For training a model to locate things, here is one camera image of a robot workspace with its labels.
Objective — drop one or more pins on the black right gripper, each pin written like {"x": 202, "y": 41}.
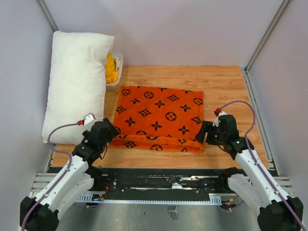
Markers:
{"x": 207, "y": 126}

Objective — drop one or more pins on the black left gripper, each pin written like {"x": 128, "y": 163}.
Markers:
{"x": 112, "y": 132}

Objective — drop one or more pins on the orange monogram pillowcase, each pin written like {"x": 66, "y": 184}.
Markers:
{"x": 160, "y": 119}

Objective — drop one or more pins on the white pillow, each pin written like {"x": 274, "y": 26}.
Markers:
{"x": 77, "y": 83}

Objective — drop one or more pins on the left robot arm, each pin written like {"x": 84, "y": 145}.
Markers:
{"x": 44, "y": 211}

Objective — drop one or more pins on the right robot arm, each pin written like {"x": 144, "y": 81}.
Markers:
{"x": 275, "y": 209}

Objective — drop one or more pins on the white plastic bin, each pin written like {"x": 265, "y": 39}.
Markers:
{"x": 114, "y": 86}

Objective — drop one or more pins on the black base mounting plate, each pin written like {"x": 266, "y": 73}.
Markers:
{"x": 161, "y": 181}

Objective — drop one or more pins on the yellow cloth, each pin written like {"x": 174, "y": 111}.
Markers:
{"x": 111, "y": 75}

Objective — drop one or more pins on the floral patterned cloth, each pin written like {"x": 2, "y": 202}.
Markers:
{"x": 117, "y": 62}

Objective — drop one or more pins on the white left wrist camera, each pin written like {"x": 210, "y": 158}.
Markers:
{"x": 89, "y": 119}

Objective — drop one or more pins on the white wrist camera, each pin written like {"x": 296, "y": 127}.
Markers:
{"x": 89, "y": 119}
{"x": 217, "y": 120}

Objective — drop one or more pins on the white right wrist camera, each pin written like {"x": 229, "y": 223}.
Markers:
{"x": 217, "y": 120}

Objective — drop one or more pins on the slotted aluminium cable rail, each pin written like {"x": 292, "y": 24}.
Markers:
{"x": 192, "y": 198}

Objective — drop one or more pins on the left aluminium frame post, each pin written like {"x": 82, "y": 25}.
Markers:
{"x": 47, "y": 15}

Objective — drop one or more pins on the aluminium frame post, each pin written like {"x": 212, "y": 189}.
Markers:
{"x": 268, "y": 32}
{"x": 47, "y": 15}

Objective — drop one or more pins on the right aluminium frame post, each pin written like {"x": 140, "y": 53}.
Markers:
{"x": 268, "y": 32}

